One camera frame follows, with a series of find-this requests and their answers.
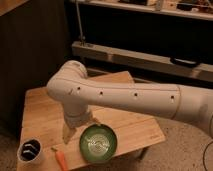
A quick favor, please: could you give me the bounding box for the black handle on shelf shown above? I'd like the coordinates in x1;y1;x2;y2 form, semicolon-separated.
170;58;201;68

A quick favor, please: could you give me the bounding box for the wooden table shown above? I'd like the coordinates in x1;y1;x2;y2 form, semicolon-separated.
16;70;167;171

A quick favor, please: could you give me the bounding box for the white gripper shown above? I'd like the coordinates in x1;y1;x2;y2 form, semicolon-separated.
62;112;100;144

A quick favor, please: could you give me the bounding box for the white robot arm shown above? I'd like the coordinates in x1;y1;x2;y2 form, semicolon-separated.
47;60;213;138

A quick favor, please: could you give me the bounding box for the green bowl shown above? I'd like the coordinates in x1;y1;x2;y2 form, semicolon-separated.
79;124;118;164

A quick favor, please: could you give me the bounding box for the black cable on floor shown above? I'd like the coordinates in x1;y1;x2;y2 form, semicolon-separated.
201;139;213;171

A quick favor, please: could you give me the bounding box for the orange pepper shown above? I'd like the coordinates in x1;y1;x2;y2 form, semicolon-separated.
51;148;68;171

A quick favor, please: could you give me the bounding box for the metal shelf rack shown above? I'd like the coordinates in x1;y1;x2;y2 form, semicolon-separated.
66;0;213;83

